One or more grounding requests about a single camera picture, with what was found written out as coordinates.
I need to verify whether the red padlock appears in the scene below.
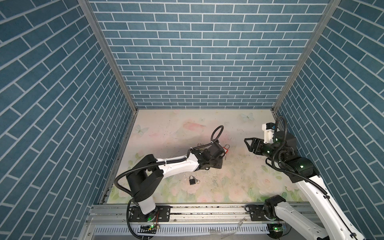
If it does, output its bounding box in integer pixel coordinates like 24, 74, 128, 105
223, 144, 231, 154

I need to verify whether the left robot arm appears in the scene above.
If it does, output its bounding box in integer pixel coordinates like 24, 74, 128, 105
126, 142, 227, 215

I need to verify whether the left black corrugated cable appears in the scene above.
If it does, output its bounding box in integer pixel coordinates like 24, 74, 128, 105
113, 125, 225, 197

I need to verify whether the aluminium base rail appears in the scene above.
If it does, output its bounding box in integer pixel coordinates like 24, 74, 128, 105
79, 203, 331, 240

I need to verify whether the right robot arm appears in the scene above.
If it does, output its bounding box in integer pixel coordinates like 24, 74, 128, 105
244, 130, 365, 240

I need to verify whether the black padlock with key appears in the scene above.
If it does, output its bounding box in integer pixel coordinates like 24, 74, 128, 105
189, 176, 200, 186

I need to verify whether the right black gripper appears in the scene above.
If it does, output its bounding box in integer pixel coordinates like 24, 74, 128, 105
244, 136, 284, 165

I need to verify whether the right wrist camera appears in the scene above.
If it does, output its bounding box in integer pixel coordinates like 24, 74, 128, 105
262, 123, 276, 144

